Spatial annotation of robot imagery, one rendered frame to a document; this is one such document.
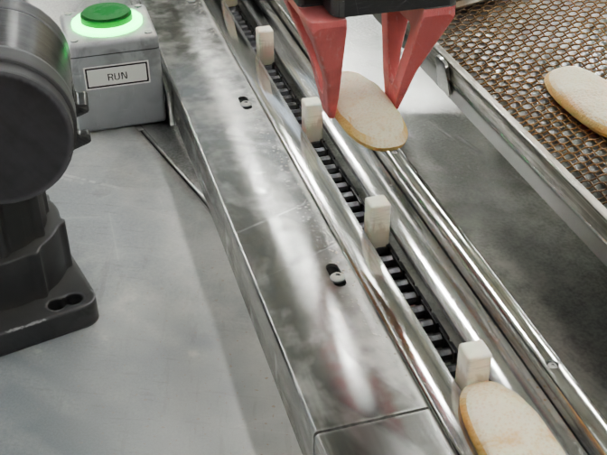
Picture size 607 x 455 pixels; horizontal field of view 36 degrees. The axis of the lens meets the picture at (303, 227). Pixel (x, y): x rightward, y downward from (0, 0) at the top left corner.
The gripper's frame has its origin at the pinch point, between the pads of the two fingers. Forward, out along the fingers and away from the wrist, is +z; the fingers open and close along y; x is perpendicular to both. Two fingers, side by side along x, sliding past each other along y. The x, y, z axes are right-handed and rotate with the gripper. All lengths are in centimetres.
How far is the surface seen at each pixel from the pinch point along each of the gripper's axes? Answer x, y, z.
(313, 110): 10.5, 0.3, 6.1
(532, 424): -21.4, 1.2, 6.6
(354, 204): 1.6, 0.4, 8.7
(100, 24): 21.9, -13.3, 2.5
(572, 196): -8.9, 9.7, 3.3
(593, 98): -1.1, 15.4, 1.7
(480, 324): -13.2, 2.5, 7.6
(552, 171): -6.6, 9.6, 3.0
